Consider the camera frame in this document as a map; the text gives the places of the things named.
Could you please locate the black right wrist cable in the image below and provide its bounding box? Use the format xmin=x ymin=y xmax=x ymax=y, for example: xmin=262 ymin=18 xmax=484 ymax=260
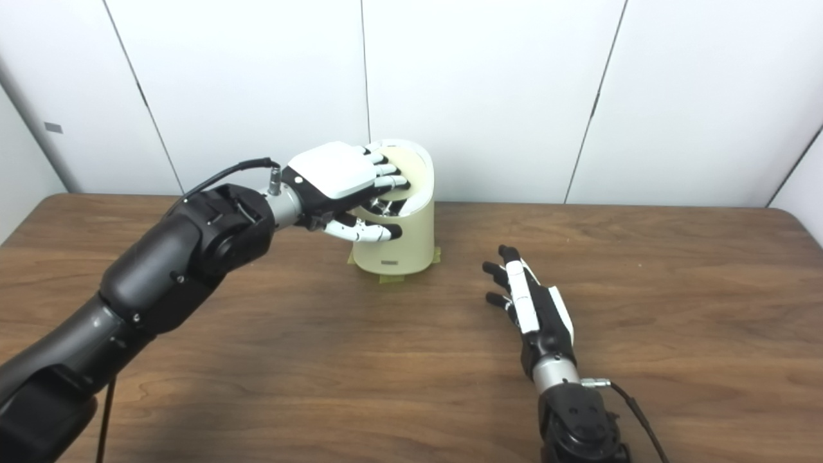
xmin=582 ymin=377 xmax=669 ymax=463

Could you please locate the cream-colored plastic bin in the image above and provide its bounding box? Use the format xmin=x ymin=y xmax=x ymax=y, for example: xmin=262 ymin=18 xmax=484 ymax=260
xmin=350 ymin=138 xmax=436 ymax=276

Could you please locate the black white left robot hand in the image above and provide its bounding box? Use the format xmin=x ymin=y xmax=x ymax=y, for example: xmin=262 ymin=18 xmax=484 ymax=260
xmin=281 ymin=141 xmax=412 ymax=244

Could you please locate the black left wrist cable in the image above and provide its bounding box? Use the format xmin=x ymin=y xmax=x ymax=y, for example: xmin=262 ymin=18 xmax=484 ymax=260
xmin=95 ymin=158 xmax=284 ymax=463

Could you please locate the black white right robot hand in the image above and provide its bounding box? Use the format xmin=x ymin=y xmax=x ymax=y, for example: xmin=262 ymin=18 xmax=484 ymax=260
xmin=482 ymin=244 xmax=577 ymax=380

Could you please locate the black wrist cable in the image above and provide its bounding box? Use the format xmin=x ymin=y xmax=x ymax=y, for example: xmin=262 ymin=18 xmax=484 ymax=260
xmin=95 ymin=158 xmax=284 ymax=463
xmin=582 ymin=377 xmax=669 ymax=463

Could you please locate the round cream bin lid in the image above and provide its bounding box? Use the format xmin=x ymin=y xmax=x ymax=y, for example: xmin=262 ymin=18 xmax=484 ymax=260
xmin=378 ymin=147 xmax=428 ymax=216

